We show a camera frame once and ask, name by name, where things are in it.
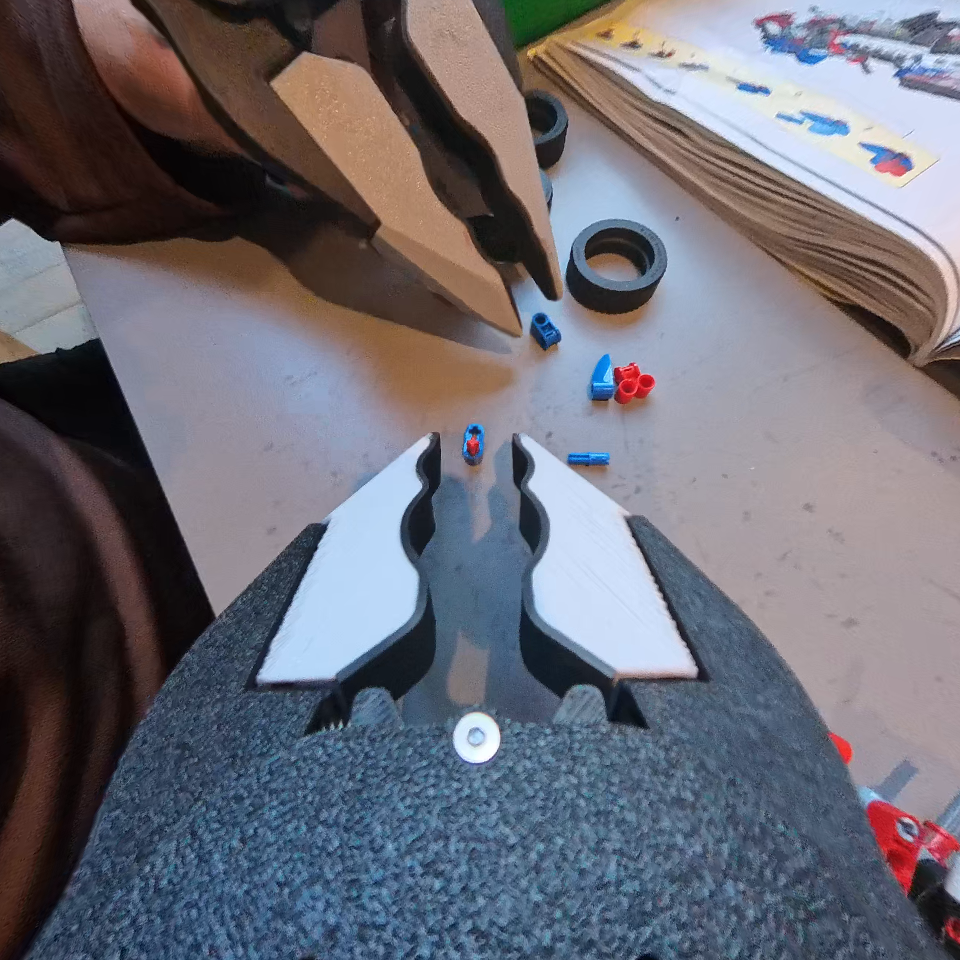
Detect person's brown sweater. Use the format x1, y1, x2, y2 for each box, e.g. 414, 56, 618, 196
0, 401, 174, 960

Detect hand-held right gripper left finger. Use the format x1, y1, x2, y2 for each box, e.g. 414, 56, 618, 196
255, 432, 444, 702

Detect grey desk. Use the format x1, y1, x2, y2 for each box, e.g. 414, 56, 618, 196
63, 45, 960, 826

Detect person's dark trousers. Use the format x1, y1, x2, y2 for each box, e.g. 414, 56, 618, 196
0, 337, 215, 646

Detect green plastic bin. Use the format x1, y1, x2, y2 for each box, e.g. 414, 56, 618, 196
501, 0, 616, 50

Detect toy brick car model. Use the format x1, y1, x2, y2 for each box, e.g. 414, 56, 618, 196
828, 731, 960, 946

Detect person's left forearm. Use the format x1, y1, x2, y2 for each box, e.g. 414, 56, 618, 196
0, 0, 361, 249

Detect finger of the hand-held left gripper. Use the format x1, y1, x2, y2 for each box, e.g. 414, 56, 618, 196
401, 0, 565, 303
270, 52, 525, 339

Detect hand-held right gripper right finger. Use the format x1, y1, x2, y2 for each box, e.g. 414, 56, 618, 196
512, 432, 702, 685

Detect thick building instruction booklet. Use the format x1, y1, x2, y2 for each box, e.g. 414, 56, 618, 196
528, 0, 960, 367

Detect person's left hand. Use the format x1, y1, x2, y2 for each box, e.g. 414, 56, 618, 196
71, 0, 252, 155

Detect red triple-hole brick connector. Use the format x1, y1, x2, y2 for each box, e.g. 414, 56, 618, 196
613, 362, 657, 406

